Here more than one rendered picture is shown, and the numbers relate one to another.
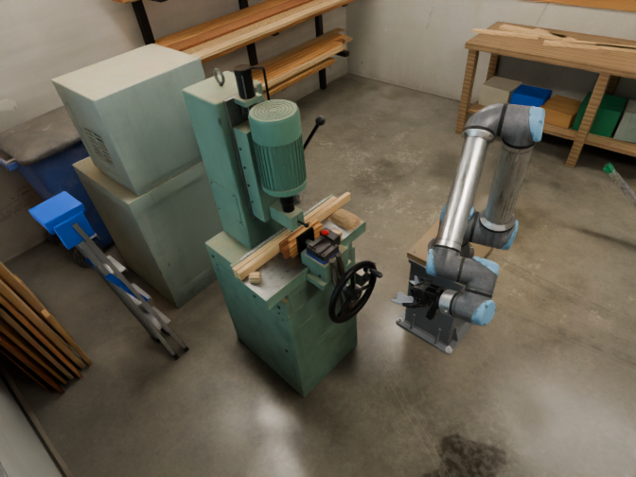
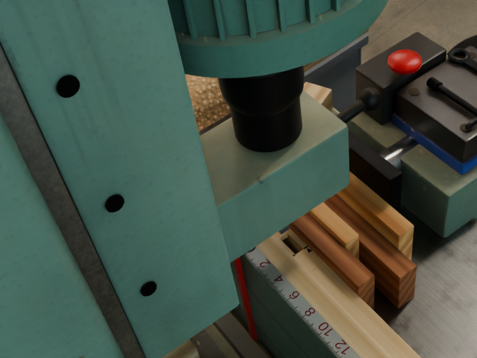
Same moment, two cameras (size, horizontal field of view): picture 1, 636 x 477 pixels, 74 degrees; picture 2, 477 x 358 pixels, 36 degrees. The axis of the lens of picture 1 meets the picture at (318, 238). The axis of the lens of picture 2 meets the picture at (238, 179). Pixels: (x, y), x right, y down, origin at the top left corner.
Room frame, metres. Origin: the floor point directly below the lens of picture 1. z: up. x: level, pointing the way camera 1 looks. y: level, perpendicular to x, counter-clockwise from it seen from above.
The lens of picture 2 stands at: (1.28, 0.50, 1.46)
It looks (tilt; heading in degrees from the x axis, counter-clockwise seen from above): 48 degrees down; 285
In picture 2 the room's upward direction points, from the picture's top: 11 degrees counter-clockwise
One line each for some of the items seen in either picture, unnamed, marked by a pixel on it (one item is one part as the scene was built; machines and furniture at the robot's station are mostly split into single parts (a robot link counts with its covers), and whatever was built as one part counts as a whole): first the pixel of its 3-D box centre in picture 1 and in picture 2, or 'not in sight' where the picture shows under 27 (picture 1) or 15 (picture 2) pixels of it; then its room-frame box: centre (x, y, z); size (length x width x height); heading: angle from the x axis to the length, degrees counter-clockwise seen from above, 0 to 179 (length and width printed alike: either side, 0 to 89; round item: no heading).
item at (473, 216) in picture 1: (457, 222); not in sight; (1.50, -0.68, 0.77); 0.17 x 0.15 x 0.18; 61
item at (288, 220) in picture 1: (287, 215); (252, 180); (1.37, 0.12, 1.03); 0.14 x 0.07 x 0.09; 42
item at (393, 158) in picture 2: (310, 243); (385, 165); (1.27, 0.03, 0.95); 0.09 x 0.07 x 0.09; 132
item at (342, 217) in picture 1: (344, 217); (216, 75); (1.46, -0.13, 0.92); 0.14 x 0.09 x 0.04; 42
